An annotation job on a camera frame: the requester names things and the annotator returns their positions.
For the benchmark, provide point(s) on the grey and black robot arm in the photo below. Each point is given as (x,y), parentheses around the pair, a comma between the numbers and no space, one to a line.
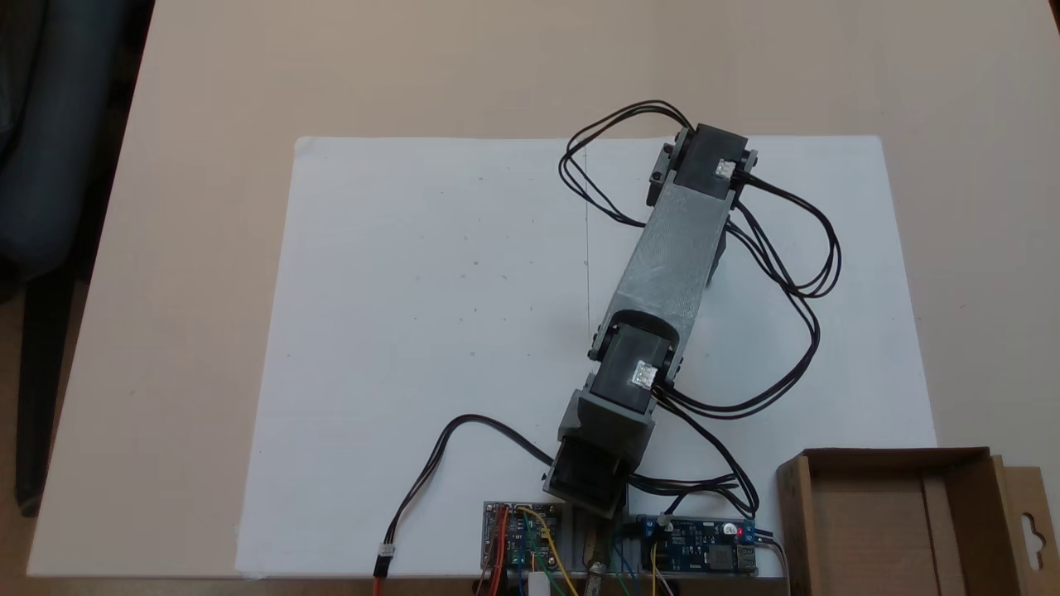
(671,248)

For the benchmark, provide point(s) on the white paper sheet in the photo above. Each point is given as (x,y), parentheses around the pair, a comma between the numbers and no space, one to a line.
(414,290)

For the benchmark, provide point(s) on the threaded metal stand pole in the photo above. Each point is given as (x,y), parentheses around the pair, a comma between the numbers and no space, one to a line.
(594,575)

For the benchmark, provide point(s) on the blue circuit board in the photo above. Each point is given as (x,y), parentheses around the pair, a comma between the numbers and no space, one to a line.
(696,550)

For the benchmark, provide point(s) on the brown cardboard box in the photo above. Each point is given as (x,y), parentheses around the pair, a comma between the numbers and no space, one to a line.
(869,530)

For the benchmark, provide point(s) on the dark office chair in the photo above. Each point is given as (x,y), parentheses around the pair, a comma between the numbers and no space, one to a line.
(58,124)

